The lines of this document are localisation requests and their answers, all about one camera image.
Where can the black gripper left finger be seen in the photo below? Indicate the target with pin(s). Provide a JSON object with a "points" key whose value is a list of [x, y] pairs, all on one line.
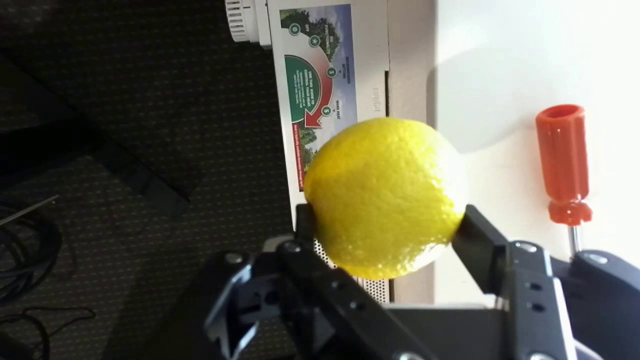
{"points": [[305, 227]]}

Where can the printed green red leaflet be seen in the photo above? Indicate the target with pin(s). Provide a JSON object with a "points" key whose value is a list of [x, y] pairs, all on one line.
{"points": [[319, 86]]}

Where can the yellow lemon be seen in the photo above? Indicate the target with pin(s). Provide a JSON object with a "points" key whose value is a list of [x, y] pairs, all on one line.
{"points": [[382, 196]]}

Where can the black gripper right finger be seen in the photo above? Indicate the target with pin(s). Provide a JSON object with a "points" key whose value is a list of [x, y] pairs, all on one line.
{"points": [[483, 250]]}

